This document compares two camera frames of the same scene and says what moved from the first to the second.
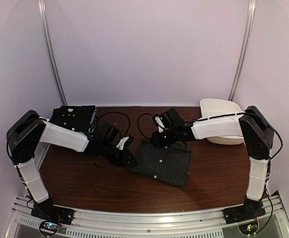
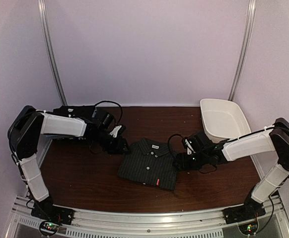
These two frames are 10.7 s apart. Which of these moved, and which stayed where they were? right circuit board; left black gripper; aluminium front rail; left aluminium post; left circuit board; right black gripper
Moved: left black gripper; right black gripper
Stayed: left circuit board; right circuit board; aluminium front rail; left aluminium post
